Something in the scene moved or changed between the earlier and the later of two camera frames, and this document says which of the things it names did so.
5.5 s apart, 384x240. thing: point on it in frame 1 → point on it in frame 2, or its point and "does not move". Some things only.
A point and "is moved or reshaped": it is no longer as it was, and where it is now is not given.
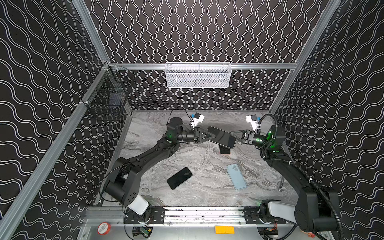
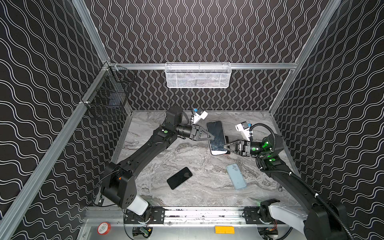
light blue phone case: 236,176 does not move
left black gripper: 196,135 does not move
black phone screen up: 179,178 does not move
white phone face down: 221,137 is moved or reshaped
